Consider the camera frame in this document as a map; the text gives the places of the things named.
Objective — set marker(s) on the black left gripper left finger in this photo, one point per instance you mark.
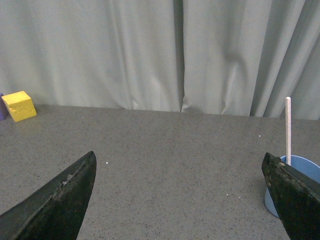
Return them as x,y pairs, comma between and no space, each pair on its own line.
56,210

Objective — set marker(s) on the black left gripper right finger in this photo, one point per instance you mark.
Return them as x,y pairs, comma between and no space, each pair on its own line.
296,198

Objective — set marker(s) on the white chopstick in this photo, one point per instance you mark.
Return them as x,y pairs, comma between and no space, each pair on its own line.
288,126

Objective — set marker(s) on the blue plastic cup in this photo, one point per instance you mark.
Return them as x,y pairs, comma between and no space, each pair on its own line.
305,166

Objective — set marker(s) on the purple block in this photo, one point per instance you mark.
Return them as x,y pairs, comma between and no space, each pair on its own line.
3,109

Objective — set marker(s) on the yellow foam cube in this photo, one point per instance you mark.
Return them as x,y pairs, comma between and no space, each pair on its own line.
19,105

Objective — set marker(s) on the grey curtain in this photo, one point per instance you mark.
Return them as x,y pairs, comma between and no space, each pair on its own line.
229,57

